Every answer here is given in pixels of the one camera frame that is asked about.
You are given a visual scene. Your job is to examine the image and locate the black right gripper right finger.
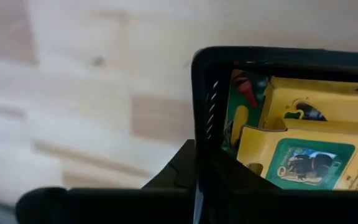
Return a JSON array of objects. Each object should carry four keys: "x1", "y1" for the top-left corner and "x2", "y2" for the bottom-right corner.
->
[{"x1": 197, "y1": 148, "x2": 282, "y2": 191}]

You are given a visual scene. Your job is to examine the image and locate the yellow green crayon box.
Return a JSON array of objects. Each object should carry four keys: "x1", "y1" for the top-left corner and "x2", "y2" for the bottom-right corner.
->
[
  {"x1": 258, "y1": 76, "x2": 358, "y2": 131},
  {"x1": 237, "y1": 124, "x2": 358, "y2": 191},
  {"x1": 224, "y1": 68, "x2": 272, "y2": 153}
]

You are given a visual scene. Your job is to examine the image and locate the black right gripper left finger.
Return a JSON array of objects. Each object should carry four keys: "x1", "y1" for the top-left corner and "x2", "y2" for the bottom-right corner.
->
[{"x1": 141, "y1": 139, "x2": 196, "y2": 190}]

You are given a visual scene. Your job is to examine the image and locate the black plastic basket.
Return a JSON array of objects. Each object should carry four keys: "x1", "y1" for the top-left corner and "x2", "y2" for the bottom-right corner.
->
[{"x1": 191, "y1": 45, "x2": 358, "y2": 191}]

